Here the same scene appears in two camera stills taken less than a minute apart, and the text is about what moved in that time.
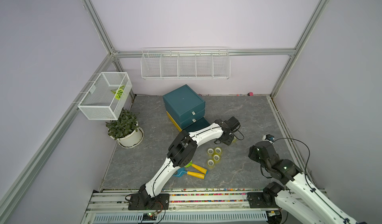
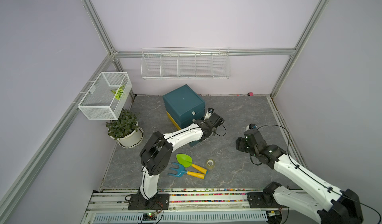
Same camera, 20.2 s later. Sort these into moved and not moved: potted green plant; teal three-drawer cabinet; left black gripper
Moved: left black gripper
Not moved: potted green plant; teal three-drawer cabinet
